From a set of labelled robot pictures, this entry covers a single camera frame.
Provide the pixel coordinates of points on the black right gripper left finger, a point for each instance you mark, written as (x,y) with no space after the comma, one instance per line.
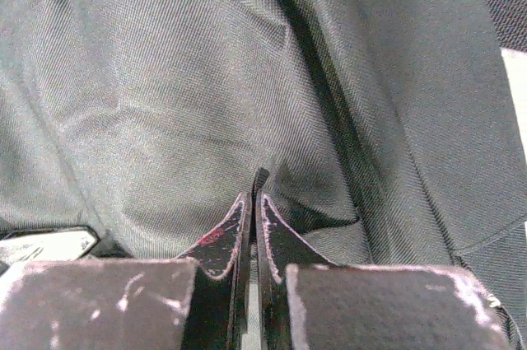
(194,301)

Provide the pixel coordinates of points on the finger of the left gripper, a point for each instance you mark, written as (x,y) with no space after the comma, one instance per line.
(46,244)

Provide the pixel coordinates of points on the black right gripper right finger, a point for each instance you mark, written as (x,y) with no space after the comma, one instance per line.
(309,302)

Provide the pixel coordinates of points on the black student backpack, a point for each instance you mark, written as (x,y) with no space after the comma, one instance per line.
(387,127)

